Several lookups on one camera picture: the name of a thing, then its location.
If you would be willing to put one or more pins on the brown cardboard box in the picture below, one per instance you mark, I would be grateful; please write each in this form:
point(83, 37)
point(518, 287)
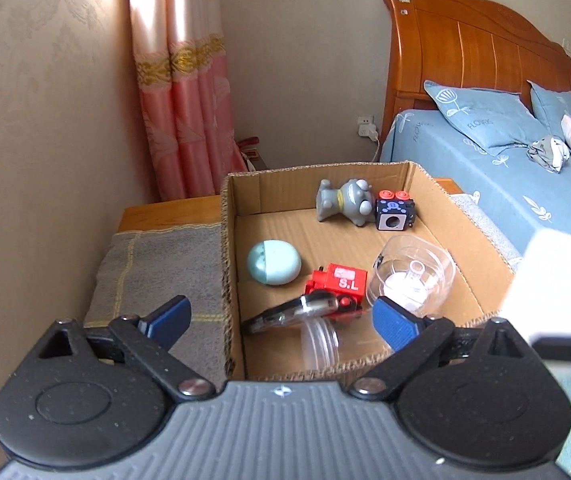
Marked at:
point(285, 230)

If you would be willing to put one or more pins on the clear round plastic container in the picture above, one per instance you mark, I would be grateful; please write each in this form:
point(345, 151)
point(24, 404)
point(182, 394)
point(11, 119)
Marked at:
point(415, 272)

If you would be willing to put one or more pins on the dark glossy trinket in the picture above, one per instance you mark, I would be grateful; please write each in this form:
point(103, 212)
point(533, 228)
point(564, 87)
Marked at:
point(285, 316)

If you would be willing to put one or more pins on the small blue pillow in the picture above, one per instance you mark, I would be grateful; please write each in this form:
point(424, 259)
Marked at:
point(558, 105)

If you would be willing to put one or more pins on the wooden bed headboard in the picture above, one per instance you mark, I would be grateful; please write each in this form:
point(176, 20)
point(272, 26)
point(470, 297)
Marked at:
point(465, 45)

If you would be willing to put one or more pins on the white wall socket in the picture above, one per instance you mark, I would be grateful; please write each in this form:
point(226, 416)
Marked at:
point(366, 127)

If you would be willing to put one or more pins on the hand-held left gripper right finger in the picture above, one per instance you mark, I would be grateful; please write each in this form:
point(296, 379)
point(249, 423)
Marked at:
point(394, 324)

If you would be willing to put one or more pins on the red toy train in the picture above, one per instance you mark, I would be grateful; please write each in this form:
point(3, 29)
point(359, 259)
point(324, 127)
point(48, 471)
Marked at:
point(346, 284)

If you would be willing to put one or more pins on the teal egg-shaped case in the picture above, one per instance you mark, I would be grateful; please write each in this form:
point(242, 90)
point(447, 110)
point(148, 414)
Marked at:
point(273, 262)

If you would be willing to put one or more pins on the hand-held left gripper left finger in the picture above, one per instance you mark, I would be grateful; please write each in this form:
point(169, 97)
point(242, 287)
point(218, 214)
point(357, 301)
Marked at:
point(168, 319)

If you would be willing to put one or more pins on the white plastic bottle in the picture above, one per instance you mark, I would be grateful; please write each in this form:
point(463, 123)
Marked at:
point(555, 285)

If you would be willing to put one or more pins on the blue floral bed sheet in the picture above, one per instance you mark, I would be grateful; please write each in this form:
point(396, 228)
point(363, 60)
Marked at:
point(465, 180)

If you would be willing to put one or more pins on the clear plastic jar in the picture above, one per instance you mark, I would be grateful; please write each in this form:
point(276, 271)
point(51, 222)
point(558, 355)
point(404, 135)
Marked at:
point(320, 346)

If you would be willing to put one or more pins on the large blue printed pillow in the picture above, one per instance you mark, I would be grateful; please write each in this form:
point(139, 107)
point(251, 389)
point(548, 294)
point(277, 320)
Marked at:
point(485, 115)

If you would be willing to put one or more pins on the pink gold-banded curtain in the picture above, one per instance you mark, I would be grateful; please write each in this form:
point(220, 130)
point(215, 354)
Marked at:
point(180, 85)

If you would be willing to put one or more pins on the black cube toy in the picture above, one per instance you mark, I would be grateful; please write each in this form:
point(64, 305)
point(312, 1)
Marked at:
point(394, 212)

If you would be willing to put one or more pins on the crumpled grey white cloth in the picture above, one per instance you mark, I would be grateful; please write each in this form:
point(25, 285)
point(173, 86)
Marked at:
point(548, 152)

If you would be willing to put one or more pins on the grey animal figurine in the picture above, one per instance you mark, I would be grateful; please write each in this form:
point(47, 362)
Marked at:
point(345, 200)

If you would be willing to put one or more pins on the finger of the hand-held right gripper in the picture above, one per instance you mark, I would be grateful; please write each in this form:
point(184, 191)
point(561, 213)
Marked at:
point(570, 355)

